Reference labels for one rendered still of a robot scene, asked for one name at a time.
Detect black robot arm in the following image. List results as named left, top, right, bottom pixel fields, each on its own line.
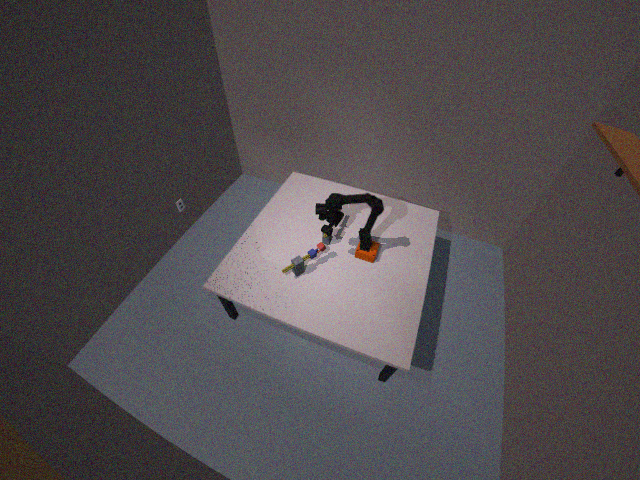
left=316, top=193, right=384, bottom=252

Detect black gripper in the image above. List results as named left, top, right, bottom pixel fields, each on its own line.
left=321, top=211, right=344, bottom=237

